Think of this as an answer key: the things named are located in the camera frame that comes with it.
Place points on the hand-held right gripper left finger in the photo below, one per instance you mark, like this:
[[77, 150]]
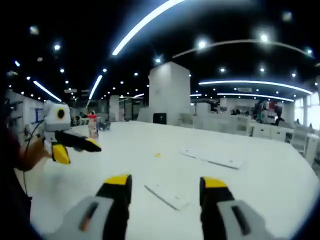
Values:
[[75, 220]]

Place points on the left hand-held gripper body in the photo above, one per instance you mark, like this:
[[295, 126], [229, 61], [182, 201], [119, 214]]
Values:
[[53, 120]]

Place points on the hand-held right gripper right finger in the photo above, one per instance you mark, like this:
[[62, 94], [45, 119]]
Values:
[[240, 222]]

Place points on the long white socket holder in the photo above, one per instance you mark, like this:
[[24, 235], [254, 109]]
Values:
[[212, 157]]

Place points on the white socket holder cover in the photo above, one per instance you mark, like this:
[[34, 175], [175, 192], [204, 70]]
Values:
[[167, 197]]

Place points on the red-capped bottle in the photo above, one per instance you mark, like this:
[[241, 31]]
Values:
[[92, 125]]

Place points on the person's body in maroon shirt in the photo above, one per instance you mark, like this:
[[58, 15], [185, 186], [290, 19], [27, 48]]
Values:
[[11, 190]]

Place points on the white slanted panel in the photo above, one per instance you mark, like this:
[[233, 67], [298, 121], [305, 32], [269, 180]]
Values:
[[145, 115]]

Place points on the black monitor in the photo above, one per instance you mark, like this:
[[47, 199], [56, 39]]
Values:
[[159, 118]]

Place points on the row of white cabinets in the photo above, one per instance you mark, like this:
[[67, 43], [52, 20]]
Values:
[[250, 125]]

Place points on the white square pillar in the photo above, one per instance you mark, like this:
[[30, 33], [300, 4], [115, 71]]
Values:
[[170, 92]]

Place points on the long ceiling light strip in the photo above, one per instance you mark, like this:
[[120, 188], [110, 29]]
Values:
[[140, 27]]

